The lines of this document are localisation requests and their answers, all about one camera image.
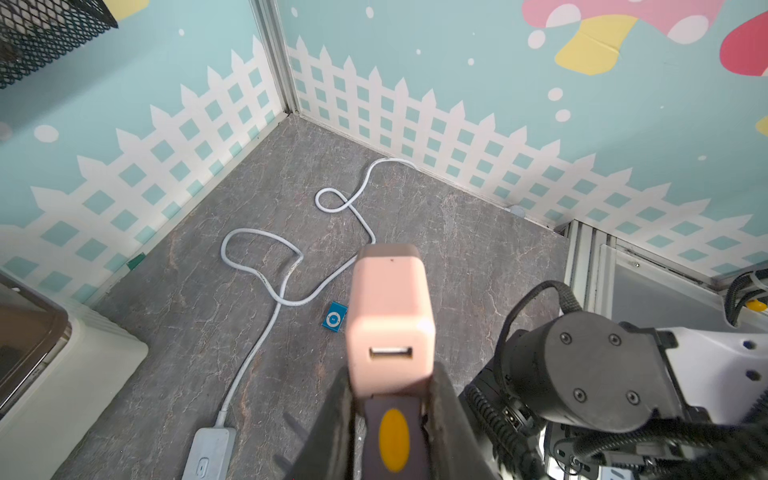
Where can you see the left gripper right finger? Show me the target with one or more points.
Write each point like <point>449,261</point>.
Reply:
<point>454,451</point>

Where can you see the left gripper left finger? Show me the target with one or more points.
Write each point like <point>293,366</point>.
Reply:
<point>328,452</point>

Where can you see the pink usb charger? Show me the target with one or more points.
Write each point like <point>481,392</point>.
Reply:
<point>390,331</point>

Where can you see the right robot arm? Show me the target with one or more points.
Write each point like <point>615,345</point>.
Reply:
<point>570,387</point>

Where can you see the grey power strip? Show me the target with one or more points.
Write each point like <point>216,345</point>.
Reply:
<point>210,454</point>

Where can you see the blue mp3 player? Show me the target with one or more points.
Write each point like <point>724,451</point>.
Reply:
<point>334,317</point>

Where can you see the white box brown lid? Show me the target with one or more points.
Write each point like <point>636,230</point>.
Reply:
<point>62,364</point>

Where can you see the black wire mesh basket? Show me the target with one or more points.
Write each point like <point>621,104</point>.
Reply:
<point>36,33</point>

